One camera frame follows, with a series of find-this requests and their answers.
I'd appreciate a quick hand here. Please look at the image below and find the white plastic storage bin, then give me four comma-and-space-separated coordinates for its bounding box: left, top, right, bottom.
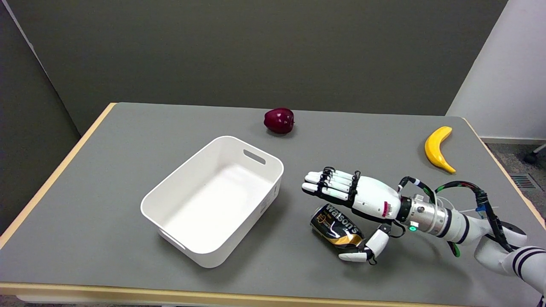
140, 136, 285, 269

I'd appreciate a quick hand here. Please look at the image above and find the yellow banana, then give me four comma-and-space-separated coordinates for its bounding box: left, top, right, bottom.
424, 126, 456, 174

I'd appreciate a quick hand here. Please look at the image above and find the black chair caster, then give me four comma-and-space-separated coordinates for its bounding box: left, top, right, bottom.
524, 143, 546, 165

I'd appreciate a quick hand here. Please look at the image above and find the black cable with green marks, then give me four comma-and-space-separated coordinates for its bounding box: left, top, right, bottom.
398, 176, 514, 258

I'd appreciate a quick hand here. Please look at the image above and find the floor vent grille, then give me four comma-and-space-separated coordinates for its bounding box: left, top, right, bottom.
510, 173, 543, 191

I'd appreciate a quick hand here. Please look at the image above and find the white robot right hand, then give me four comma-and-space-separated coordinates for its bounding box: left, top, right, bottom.
302, 167, 402, 263

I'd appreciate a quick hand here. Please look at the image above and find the black Watsons drink can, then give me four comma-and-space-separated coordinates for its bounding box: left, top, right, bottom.
310, 204, 367, 250

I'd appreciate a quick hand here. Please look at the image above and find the dark red apple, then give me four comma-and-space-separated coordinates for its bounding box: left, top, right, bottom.
264, 107, 295, 135

